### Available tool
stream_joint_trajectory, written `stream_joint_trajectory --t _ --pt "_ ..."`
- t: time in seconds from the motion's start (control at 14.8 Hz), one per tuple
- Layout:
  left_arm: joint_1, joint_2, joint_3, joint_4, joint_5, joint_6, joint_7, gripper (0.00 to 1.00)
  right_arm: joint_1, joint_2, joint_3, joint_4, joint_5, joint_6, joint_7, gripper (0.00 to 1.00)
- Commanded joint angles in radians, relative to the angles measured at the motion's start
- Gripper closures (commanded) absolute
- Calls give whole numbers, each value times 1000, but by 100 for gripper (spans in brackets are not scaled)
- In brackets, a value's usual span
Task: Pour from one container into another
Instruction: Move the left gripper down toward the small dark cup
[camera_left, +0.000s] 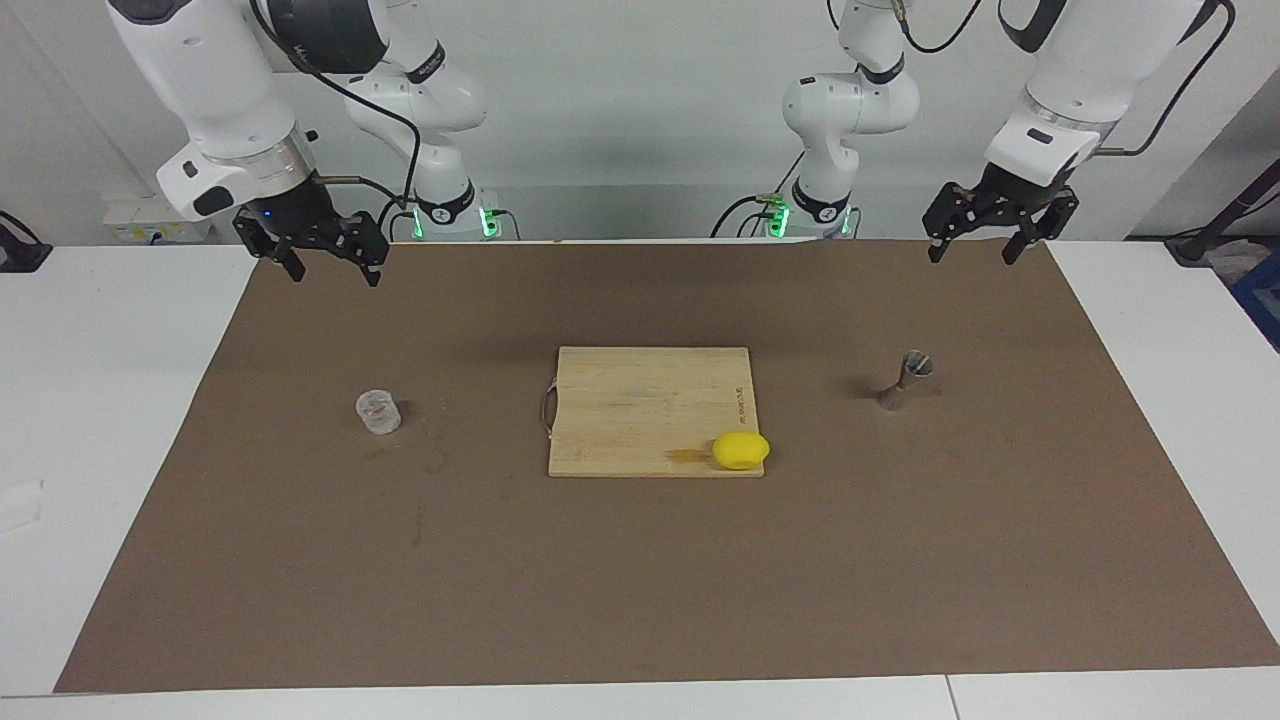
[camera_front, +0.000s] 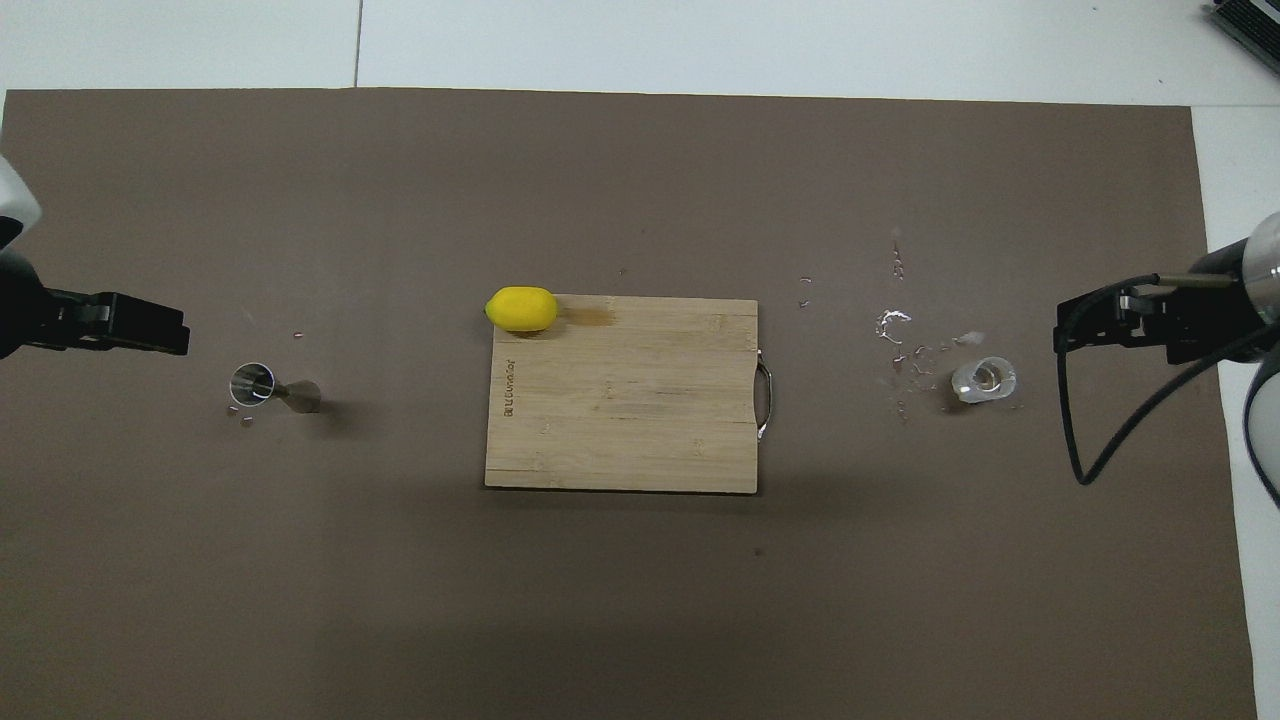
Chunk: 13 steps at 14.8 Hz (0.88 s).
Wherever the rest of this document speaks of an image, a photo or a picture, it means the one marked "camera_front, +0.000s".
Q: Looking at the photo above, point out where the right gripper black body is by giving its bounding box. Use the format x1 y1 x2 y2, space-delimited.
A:
1188 242 1263 363

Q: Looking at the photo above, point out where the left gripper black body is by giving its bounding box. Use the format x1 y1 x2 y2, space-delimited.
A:
0 252 49 361

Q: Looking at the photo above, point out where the steel double jigger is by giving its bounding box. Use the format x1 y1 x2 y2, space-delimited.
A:
230 362 323 416

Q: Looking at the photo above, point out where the clear glass cup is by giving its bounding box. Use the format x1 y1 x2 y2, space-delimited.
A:
950 355 1018 405

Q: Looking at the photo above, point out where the dark gray ribbed device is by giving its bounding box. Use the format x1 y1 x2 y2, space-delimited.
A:
1205 0 1280 49

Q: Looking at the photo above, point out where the yellow lemon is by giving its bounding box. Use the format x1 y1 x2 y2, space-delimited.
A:
485 286 559 334

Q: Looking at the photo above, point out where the bamboo cutting board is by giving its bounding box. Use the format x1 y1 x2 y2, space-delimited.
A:
485 295 775 495

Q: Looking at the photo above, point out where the brown table mat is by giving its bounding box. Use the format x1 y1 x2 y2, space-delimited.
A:
0 88 1259 720

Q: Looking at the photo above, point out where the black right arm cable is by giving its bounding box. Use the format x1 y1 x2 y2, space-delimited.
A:
1055 272 1280 486

